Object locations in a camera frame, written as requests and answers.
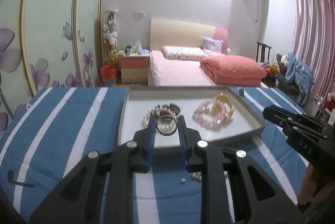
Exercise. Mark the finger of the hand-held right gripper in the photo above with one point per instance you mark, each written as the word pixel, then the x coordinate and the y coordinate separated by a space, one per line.
pixel 274 116
pixel 308 120

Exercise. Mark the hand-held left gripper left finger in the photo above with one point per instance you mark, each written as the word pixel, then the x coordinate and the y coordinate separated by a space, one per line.
pixel 150 140

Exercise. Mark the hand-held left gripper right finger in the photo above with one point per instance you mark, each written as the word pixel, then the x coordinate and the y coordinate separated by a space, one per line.
pixel 183 140

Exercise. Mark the grey shallow tray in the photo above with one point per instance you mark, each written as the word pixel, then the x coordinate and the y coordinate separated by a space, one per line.
pixel 199 128

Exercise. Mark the silver cuff bangle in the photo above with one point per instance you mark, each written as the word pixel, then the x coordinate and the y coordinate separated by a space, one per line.
pixel 179 111

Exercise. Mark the gold bangle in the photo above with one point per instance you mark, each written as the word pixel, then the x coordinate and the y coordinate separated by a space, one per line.
pixel 223 99

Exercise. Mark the person's right forearm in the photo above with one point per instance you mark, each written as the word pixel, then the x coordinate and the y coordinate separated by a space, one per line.
pixel 306 187

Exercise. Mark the dark armchair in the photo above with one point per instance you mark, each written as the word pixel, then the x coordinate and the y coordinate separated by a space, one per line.
pixel 284 81

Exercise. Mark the small dark box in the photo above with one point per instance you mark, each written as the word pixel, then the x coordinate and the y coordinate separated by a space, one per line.
pixel 241 92

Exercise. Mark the colourful clothes pile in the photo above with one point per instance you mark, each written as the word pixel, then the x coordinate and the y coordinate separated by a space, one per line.
pixel 269 71

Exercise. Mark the blue plush robe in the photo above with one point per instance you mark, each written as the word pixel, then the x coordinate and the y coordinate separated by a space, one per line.
pixel 299 75

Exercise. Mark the white plush toy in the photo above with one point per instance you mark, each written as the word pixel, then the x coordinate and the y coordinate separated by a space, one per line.
pixel 284 60

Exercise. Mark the folded salmon quilt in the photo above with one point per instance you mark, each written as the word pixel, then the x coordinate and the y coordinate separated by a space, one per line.
pixel 233 68

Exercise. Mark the dark wooden chair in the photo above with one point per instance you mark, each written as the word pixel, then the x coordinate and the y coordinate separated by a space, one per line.
pixel 263 52

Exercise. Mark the pink bed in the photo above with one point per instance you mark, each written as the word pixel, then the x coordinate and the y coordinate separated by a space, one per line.
pixel 178 69

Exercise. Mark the pink nightstand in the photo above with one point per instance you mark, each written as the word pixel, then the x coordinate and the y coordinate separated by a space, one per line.
pixel 133 69

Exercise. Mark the red bucket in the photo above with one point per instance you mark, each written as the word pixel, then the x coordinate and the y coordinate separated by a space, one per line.
pixel 108 73

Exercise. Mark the blue striped tablecloth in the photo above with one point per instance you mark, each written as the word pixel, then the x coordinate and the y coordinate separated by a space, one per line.
pixel 65 122

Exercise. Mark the patterned white pillow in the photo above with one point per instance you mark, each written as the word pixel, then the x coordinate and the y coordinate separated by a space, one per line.
pixel 183 52

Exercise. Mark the light blue cloth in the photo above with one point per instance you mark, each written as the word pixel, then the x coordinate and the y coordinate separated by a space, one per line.
pixel 143 52

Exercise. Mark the pink curtain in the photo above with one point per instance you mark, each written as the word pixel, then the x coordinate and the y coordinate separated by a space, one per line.
pixel 311 30

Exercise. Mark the tissue box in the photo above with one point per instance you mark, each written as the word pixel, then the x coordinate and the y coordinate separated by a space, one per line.
pixel 138 47

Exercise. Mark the purple pillow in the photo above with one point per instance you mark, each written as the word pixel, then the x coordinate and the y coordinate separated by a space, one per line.
pixel 213 45

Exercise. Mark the plush toy column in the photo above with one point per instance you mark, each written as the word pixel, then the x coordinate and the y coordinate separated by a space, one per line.
pixel 111 35

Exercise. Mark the floral glass wardrobe door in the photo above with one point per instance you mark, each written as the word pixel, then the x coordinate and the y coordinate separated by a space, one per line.
pixel 89 4
pixel 10 17
pixel 52 17

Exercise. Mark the white wall switch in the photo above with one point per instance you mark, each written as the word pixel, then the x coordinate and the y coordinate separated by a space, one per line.
pixel 139 13

